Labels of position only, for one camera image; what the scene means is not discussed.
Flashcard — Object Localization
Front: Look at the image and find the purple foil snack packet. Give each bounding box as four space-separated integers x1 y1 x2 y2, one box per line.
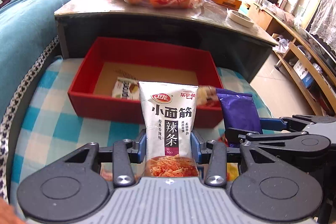
216 88 263 147

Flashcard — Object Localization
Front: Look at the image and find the red yellow snack packet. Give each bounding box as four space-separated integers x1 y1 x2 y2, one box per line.
218 135 239 181

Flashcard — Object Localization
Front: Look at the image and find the white latiao snack packet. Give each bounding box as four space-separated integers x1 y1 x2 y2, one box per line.
139 81 198 177

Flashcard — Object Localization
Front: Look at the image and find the clear wrapped pastry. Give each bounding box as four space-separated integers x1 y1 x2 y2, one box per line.
197 86 219 106

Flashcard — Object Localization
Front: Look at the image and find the white brown snack packet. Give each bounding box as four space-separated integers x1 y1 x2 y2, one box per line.
112 77 139 100

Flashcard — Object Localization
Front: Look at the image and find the red cardboard box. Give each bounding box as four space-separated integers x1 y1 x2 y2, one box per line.
68 37 223 124

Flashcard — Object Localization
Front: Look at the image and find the wooden tv shelf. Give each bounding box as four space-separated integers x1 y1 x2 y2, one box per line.
248 3 335 115

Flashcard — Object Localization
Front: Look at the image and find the blue white checkered cloth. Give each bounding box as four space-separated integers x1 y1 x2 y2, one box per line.
10 56 274 204

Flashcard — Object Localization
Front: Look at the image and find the white ashtray dish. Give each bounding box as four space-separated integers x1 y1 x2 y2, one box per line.
228 10 254 28

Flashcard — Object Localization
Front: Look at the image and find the houndstooth trim cushion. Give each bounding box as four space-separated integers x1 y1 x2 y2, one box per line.
1 36 60 202

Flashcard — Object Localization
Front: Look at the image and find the dark coffee table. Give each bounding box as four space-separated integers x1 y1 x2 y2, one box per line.
54 0 277 82

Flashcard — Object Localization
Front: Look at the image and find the teal sofa blanket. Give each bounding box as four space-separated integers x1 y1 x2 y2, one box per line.
1 0 70 115

